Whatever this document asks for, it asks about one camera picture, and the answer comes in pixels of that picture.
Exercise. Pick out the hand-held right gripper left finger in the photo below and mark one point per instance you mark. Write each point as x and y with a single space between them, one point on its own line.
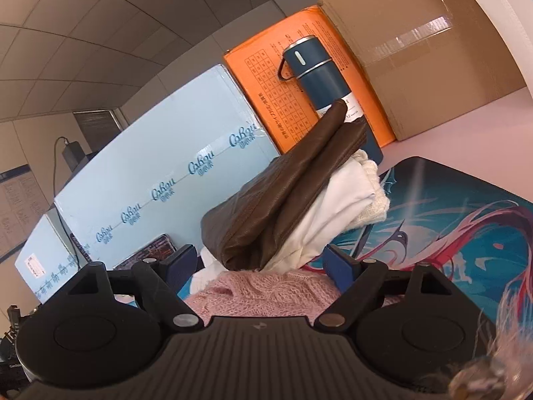
185 261

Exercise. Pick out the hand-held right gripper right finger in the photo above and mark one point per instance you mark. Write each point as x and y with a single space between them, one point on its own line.
337 266

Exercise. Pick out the pink knit sweater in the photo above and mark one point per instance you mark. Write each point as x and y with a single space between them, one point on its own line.
266 296

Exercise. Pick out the white garment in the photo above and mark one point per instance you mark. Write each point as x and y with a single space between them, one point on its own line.
333 204

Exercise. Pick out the cream knit sweater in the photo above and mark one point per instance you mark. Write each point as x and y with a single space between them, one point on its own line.
374 208

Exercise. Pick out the brown garment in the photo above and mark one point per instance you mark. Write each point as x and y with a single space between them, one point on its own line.
270 200

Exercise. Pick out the large light blue carton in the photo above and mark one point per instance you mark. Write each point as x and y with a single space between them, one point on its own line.
166 141

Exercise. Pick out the light blue carton with label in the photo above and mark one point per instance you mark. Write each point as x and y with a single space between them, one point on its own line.
41 258

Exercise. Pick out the black charger adapter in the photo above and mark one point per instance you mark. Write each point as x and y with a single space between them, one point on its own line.
73 154

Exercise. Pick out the dark window blind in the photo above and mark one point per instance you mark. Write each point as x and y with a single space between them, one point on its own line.
95 129

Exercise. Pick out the dark blue thermos bottle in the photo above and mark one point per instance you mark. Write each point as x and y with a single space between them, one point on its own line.
320 79

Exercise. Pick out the black device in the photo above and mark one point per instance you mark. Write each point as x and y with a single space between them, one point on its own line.
10 341

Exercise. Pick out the orange box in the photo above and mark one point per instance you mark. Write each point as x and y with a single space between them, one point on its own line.
258 79

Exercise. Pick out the brown cardboard box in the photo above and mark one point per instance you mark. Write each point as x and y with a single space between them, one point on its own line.
416 50

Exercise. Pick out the wall notice poster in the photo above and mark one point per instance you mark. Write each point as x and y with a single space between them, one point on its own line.
21 200

